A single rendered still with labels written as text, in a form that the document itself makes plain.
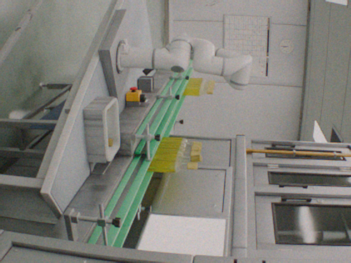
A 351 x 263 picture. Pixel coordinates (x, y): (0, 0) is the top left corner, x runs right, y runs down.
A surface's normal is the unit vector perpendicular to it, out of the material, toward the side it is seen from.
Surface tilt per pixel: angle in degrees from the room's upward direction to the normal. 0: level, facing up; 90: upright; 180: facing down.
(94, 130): 90
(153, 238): 90
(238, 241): 90
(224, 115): 90
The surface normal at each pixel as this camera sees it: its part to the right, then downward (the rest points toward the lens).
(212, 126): -0.15, 0.38
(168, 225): -0.01, -0.92
